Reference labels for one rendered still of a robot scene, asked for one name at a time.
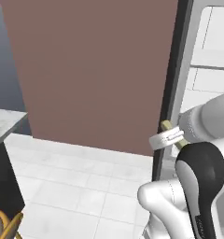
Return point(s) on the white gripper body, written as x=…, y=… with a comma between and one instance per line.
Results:
x=159, y=140

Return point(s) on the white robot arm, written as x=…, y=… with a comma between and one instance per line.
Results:
x=166, y=199

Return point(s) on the white fridge with black edge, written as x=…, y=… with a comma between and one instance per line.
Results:
x=210, y=37

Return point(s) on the brown cabinet side panel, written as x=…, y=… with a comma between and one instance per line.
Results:
x=92, y=71

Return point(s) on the black island with marble top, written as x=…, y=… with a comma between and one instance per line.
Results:
x=5, y=174

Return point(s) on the yellow wooden stool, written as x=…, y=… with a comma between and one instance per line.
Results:
x=11, y=227

